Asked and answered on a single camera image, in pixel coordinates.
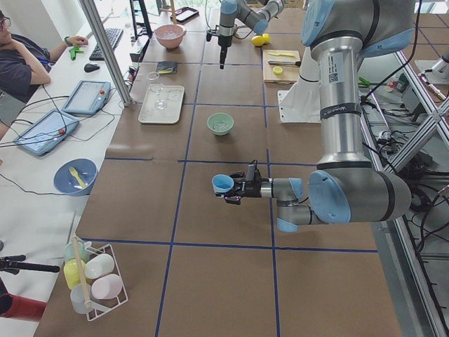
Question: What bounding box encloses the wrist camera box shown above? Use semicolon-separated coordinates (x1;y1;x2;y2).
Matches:
246;159;258;181

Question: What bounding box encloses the green plastic cup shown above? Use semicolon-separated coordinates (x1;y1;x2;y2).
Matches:
63;237;93;264

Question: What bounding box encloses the wooden cutting board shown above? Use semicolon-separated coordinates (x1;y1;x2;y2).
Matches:
262;50;301;84

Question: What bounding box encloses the clear ice cubes pile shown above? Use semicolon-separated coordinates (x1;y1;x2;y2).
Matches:
213;122;228;132

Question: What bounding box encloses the yellow plastic cup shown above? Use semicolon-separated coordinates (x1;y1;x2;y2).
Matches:
63;258;81;290

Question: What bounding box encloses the yellow lemon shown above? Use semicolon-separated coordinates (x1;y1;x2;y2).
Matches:
251;35;265;47
262;33;270;44

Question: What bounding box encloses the black computer mouse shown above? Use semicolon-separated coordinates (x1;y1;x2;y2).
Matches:
83;62;100;73

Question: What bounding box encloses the yellow plastic knife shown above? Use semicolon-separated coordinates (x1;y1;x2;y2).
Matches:
268;51;296;58

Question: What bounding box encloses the green ceramic bowl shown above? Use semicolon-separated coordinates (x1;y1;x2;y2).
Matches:
207;112;234;136

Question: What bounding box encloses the yellow plastic fork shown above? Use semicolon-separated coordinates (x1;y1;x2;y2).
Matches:
69;166;86;190

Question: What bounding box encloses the grey plastic cup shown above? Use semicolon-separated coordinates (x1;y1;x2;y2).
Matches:
70;284;93;314

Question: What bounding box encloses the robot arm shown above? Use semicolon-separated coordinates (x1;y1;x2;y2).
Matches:
222;1;415;232
206;0;285;70

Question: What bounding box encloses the green toy object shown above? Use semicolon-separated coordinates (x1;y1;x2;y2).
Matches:
69;46;84;60

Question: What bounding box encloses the steel muddler black tip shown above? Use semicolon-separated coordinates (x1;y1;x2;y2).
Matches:
268;60;302;67

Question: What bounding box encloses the pink plastic cup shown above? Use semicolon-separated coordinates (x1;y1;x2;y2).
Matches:
91;274;123;300

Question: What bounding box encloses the aluminium frame post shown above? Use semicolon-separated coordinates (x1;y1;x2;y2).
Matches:
80;0;133;107

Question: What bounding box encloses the teach pendant tablet far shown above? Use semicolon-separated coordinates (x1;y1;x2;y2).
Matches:
62;80;112;116

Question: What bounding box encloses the cream bear serving tray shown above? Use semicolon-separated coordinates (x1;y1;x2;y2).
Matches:
138;84;185;124

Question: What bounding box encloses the blue bowl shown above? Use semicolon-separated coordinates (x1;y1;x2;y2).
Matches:
53;158;98;197

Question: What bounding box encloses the clear wine glass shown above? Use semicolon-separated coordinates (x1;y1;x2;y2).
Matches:
147;71;166;110

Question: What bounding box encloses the black keyboard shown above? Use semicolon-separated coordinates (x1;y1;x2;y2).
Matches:
88;27;125;62

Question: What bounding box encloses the pink bowl of ice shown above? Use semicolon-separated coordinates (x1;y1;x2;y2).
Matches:
154;24;187;49

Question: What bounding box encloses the seated person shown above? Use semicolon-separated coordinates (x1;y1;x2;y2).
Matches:
1;14;88;103

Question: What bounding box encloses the light blue plastic cup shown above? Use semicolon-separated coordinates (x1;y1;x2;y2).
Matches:
211;174;234;194

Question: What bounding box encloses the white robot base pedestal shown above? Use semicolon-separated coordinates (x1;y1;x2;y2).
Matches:
277;47;321;123

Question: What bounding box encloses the teach pendant tablet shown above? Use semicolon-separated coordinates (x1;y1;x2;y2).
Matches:
13;109;79;157
62;80;112;116

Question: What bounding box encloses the teach pendant tablet near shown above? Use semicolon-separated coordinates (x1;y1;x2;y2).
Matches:
13;109;79;157

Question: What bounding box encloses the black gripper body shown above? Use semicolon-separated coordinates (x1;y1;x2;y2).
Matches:
229;171;272;198
206;25;234;48

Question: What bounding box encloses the white wire cup rack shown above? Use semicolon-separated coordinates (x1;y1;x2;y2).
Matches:
63;236;128;322

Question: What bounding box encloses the white plastic cup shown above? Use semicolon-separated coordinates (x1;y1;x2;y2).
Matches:
84;253;115;279

